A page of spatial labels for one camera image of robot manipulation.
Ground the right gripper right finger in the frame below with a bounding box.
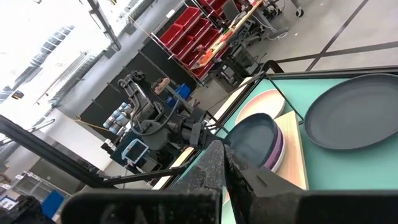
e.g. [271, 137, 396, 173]
[224, 144, 398, 224]

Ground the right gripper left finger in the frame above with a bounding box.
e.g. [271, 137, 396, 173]
[60, 139, 226, 224]

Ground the purple plate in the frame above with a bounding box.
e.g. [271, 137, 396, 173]
[262, 123, 284, 171]

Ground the peach plate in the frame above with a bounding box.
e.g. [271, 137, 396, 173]
[234, 88, 286, 125]

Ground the blue storage bin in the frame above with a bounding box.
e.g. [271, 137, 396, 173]
[175, 83, 192, 101]

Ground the pale framed small screen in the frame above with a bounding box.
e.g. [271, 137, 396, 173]
[121, 138, 150, 165]

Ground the red storage bin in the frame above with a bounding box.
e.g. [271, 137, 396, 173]
[192, 60, 215, 80]
[198, 0, 229, 13]
[171, 35, 196, 59]
[186, 17, 213, 42]
[174, 6, 202, 30]
[198, 27, 222, 52]
[159, 23, 184, 48]

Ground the black equipment cart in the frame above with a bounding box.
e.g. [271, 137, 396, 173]
[211, 46, 261, 93]

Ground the blue box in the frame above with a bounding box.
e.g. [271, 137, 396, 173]
[41, 189, 65, 219]

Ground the long wooden workbench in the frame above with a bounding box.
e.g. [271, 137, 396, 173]
[191, 0, 265, 70]

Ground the black rig frame beam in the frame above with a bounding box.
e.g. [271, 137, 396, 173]
[0, 114, 189, 189]

